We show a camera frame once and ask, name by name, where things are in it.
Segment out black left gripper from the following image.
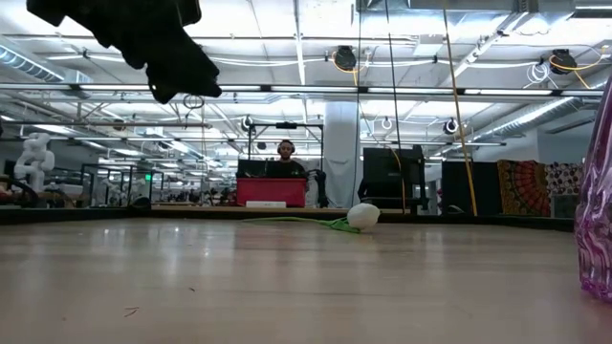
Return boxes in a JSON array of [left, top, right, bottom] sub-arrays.
[[26, 0, 224, 105]]

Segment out white artificial tulip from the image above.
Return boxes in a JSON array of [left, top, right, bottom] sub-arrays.
[[242, 202, 383, 235]]

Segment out pink glass vase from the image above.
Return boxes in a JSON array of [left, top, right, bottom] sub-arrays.
[[573, 75, 612, 305]]

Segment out black laptop screen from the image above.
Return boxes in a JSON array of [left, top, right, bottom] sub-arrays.
[[236, 159, 269, 180]]

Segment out long ceiling light bar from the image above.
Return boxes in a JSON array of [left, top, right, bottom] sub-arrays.
[[0, 83, 603, 96]]

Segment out person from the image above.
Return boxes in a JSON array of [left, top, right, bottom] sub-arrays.
[[264, 139, 310, 181]]

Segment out red plastic bin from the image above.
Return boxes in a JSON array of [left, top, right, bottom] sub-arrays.
[[235, 177, 308, 208]]

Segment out white building column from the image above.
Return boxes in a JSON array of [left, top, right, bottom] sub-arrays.
[[323, 99, 363, 209]]

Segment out black monitor on stand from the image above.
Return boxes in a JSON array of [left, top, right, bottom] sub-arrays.
[[358, 145, 429, 212]]

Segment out black partition panel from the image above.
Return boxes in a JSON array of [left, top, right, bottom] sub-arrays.
[[442, 161, 498, 217]]

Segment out colourful mandala tapestry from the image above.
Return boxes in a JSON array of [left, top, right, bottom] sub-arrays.
[[496, 159, 552, 218]]

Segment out circle patterned panel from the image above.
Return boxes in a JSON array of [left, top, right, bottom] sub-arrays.
[[544, 161, 585, 198]]

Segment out black framed glass enclosure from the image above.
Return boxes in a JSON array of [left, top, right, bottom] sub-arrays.
[[80, 163, 164, 207]]

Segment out black overhead stand frame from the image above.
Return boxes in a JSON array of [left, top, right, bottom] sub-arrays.
[[247, 121, 325, 161]]

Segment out black aluminium table frame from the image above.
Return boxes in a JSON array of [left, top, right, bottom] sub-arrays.
[[0, 205, 578, 233]]

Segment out black cable with coil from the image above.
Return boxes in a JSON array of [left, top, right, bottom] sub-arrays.
[[383, 0, 408, 215]]

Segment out yellow cable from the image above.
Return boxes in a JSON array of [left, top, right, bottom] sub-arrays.
[[440, 0, 479, 217]]

